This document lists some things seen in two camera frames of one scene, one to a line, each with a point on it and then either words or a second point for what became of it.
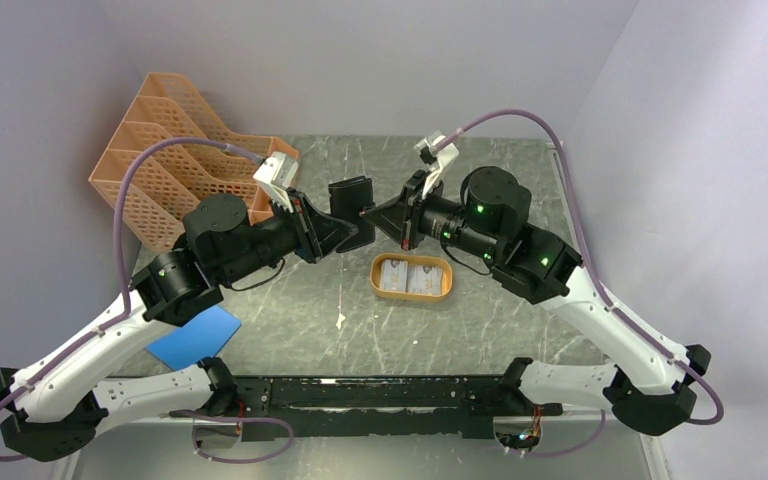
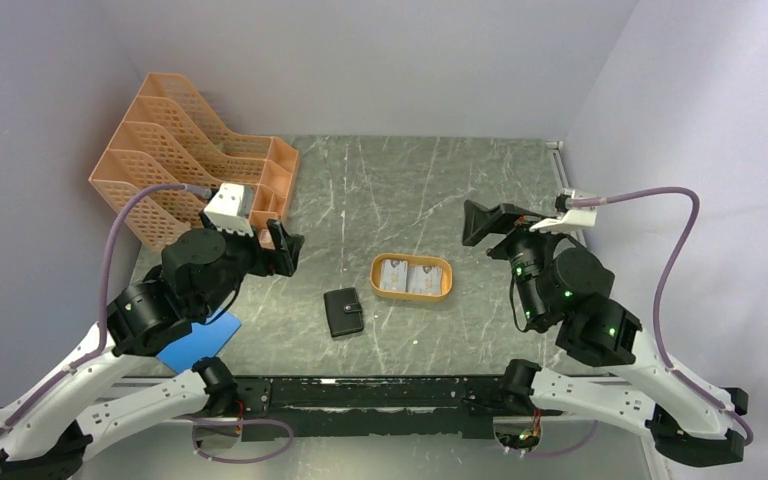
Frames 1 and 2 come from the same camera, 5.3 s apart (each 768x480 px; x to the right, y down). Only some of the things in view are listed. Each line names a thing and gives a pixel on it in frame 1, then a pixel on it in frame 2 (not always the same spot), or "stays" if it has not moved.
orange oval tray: (411, 277) stays
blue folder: (204, 337) stays
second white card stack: (394, 275) stays
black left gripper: (317, 233) → (283, 258)
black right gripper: (390, 215) → (479, 221)
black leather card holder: (348, 198) → (344, 311)
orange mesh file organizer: (164, 181) stays
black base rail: (373, 407) stays
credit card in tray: (422, 279) stays
